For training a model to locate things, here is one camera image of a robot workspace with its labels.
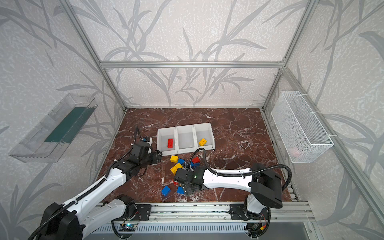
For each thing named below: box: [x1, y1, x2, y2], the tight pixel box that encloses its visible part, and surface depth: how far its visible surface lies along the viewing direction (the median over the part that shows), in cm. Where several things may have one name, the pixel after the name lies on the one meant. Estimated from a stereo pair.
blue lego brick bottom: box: [177, 186, 185, 195], surface depth 82 cm
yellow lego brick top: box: [170, 155, 179, 164], surface depth 93 cm
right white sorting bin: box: [193, 122, 216, 152], surface depth 101 cm
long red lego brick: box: [167, 138, 174, 149], surface depth 99 cm
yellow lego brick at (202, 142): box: [198, 138, 208, 147], surface depth 101 cm
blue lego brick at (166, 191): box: [161, 185, 171, 197], surface depth 80 cm
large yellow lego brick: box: [170, 162, 183, 176], surface depth 88 cm
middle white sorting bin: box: [175, 124, 197, 154], surface depth 100 cm
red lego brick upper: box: [192, 156, 200, 164], surface depth 93 cm
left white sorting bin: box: [157, 126, 178, 157], surface depth 99 cm
